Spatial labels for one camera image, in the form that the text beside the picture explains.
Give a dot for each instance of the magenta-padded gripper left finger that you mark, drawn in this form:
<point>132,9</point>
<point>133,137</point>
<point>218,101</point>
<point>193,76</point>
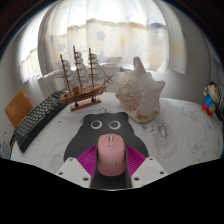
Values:
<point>74,169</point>

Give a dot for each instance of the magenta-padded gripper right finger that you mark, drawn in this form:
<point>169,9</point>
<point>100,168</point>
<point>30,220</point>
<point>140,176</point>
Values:
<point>147,169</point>

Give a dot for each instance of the black cat-shaped mouse pad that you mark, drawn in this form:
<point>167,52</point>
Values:
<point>83,140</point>

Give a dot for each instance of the wooden model sailing ship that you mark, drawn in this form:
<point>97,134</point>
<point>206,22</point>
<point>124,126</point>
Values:
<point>81,91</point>

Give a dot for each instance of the large white conch shell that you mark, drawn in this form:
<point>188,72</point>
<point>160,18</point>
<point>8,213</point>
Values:
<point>140,96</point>

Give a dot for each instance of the cartoon boy figurine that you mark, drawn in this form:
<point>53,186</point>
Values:
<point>210,98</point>

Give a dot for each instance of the white star-print curtain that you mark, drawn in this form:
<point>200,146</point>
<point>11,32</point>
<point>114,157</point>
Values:
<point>116,36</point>

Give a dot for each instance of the pink computer mouse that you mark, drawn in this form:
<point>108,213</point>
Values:
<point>111,156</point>

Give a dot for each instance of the black computer keyboard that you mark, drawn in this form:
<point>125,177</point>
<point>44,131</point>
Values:
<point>36,121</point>

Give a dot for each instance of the orange wooden chair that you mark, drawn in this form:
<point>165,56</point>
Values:
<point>18,108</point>

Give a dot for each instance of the white printed tablecloth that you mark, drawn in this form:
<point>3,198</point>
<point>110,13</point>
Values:
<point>180,133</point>

